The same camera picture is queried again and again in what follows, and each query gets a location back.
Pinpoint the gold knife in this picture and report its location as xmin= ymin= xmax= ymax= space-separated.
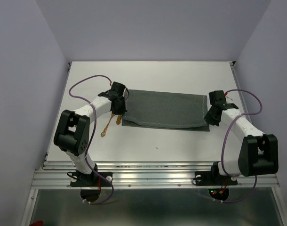
xmin=116 ymin=115 xmax=122 ymax=125

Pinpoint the grey cloth napkin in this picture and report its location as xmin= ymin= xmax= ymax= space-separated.
xmin=122 ymin=89 xmax=210 ymax=132

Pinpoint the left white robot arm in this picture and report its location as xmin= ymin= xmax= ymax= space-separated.
xmin=54 ymin=82 xmax=128 ymax=186

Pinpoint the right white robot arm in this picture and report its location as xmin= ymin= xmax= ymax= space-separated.
xmin=204 ymin=90 xmax=279 ymax=184

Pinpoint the gold fork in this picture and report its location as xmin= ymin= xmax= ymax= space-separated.
xmin=100 ymin=113 xmax=115 ymax=137

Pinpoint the red object at corner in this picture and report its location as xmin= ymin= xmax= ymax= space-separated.
xmin=29 ymin=220 xmax=44 ymax=226

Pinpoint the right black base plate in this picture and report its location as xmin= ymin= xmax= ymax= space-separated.
xmin=192 ymin=171 xmax=238 ymax=186

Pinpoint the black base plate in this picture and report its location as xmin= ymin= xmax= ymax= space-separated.
xmin=192 ymin=171 xmax=238 ymax=186
xmin=66 ymin=170 xmax=111 ymax=187

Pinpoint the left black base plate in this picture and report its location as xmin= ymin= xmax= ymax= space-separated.
xmin=66 ymin=170 xmax=111 ymax=187

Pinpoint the aluminium mounting rail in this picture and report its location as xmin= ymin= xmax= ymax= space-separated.
xmin=32 ymin=161 xmax=279 ymax=190

